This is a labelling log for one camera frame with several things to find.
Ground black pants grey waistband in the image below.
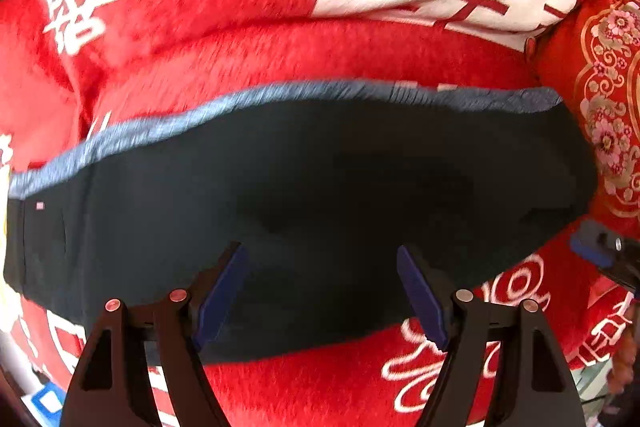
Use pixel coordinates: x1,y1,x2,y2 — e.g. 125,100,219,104
4,81,598,363

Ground red floral embroidered quilt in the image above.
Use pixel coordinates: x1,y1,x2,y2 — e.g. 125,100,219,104
525,0,639,234

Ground red blanket white characters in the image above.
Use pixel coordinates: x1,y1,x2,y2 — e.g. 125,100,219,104
1,0,639,426

